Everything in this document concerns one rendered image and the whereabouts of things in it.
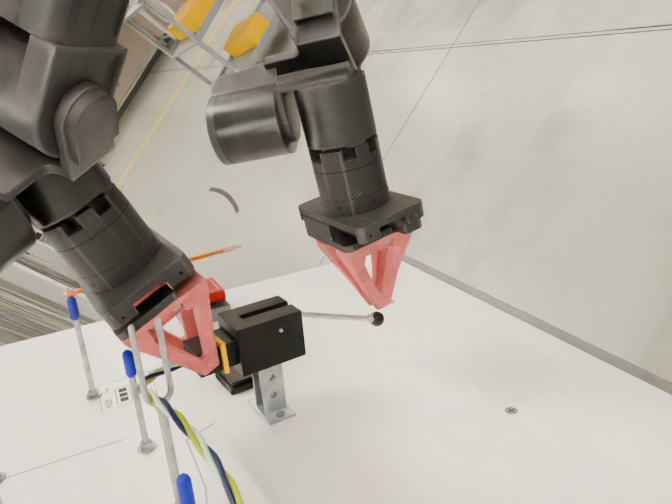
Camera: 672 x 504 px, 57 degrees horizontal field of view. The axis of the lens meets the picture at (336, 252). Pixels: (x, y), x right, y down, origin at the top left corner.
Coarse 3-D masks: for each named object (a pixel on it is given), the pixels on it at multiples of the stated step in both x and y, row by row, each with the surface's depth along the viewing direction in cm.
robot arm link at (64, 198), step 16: (48, 176) 37; (64, 176) 37; (80, 176) 38; (96, 176) 39; (32, 192) 37; (48, 192) 37; (64, 192) 38; (80, 192) 38; (96, 192) 39; (32, 208) 38; (48, 208) 38; (64, 208) 38; (80, 208) 38; (96, 208) 40; (48, 224) 38; (80, 224) 40
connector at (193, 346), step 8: (224, 336) 48; (184, 344) 48; (192, 344) 48; (200, 344) 47; (216, 344) 47; (232, 344) 47; (192, 352) 47; (200, 352) 46; (232, 352) 48; (232, 360) 48; (216, 368) 47; (200, 376) 47
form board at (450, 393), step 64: (320, 320) 68; (384, 320) 67; (448, 320) 66; (512, 320) 65; (0, 384) 60; (64, 384) 59; (192, 384) 57; (320, 384) 56; (384, 384) 55; (448, 384) 54; (512, 384) 53; (576, 384) 52; (640, 384) 52; (0, 448) 50; (64, 448) 50; (128, 448) 49; (192, 448) 48; (256, 448) 48; (320, 448) 47; (384, 448) 46; (448, 448) 46; (512, 448) 45; (576, 448) 45; (640, 448) 44
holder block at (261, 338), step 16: (256, 304) 51; (272, 304) 51; (224, 320) 49; (240, 320) 48; (256, 320) 48; (272, 320) 48; (288, 320) 49; (240, 336) 47; (256, 336) 48; (272, 336) 48; (288, 336) 49; (240, 352) 47; (256, 352) 48; (272, 352) 49; (288, 352) 50; (304, 352) 50; (240, 368) 48; (256, 368) 48
